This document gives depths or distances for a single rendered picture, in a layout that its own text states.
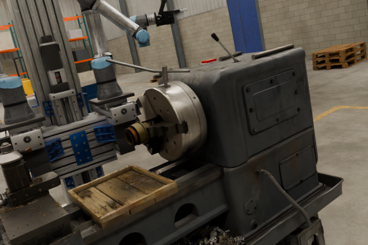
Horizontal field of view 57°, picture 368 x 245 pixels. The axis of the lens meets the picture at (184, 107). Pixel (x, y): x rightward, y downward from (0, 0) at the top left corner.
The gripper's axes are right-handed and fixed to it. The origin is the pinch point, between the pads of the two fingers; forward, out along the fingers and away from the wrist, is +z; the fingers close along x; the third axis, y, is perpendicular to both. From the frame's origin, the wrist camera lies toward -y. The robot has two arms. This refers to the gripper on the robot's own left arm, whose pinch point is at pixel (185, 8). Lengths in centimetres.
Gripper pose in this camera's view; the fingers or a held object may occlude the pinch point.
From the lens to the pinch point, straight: 219.0
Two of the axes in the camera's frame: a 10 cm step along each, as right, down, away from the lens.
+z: 9.7, -2.2, 1.0
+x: 1.6, 2.9, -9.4
